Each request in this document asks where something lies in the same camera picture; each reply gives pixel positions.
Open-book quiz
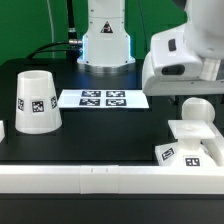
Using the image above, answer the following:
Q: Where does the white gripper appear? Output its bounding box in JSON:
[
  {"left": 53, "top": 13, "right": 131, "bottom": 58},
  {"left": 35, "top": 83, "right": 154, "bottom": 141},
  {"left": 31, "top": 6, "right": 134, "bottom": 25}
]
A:
[{"left": 142, "top": 25, "right": 224, "bottom": 96}]

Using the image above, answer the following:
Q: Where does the white lamp bulb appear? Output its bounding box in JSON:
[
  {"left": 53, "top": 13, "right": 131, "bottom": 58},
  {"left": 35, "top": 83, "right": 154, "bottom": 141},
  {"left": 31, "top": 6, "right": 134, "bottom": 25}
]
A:
[{"left": 181, "top": 97, "right": 215, "bottom": 122}]

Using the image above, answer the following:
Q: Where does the white lamp base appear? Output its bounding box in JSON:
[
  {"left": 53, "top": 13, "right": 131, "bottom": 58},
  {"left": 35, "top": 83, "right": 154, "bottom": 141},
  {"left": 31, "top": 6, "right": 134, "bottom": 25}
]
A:
[{"left": 155, "top": 120, "right": 216, "bottom": 168}]

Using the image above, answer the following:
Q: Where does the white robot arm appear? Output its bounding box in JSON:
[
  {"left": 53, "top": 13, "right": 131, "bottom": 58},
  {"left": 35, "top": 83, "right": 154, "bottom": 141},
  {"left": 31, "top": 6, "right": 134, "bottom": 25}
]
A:
[{"left": 78, "top": 0, "right": 224, "bottom": 96}]

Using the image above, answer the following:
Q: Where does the white lamp shade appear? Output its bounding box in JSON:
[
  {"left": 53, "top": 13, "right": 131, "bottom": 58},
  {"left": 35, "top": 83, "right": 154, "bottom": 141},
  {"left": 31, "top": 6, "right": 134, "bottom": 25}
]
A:
[{"left": 15, "top": 70, "right": 62, "bottom": 134}]

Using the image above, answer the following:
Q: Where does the white marker sheet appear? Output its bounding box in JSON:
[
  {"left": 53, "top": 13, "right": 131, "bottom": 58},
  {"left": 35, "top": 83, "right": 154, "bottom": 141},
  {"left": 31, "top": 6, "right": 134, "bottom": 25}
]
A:
[{"left": 58, "top": 89, "right": 149, "bottom": 109}]

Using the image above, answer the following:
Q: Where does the white right fence bar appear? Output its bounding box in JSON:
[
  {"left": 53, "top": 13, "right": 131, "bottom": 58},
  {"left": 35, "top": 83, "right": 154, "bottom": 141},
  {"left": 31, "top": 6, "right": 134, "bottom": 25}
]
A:
[{"left": 203, "top": 122, "right": 224, "bottom": 167}]

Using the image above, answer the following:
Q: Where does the white left fence piece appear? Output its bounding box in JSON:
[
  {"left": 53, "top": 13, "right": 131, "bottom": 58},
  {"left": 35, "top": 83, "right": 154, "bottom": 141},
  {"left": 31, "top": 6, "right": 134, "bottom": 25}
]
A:
[{"left": 0, "top": 120, "right": 5, "bottom": 142}]

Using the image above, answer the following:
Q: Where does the white thin cable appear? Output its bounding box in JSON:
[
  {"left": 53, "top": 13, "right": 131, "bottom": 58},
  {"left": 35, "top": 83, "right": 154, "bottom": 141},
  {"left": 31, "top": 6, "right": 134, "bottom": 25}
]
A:
[{"left": 46, "top": 0, "right": 56, "bottom": 60}]

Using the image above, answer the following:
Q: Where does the black cable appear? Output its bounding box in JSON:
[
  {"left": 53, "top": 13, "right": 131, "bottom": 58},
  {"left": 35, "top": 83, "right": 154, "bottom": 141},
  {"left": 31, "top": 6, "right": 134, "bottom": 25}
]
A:
[{"left": 25, "top": 38, "right": 83, "bottom": 60}]

